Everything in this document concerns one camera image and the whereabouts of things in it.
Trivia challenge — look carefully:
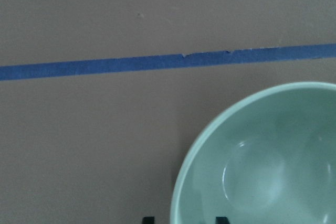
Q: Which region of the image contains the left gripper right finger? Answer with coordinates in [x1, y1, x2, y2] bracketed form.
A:
[216, 216, 230, 224]

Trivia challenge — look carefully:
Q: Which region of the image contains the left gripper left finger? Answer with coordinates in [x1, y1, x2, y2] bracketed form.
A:
[142, 216, 155, 224]

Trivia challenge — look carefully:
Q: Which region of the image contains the green bowl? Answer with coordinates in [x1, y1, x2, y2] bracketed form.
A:
[170, 82, 335, 223]

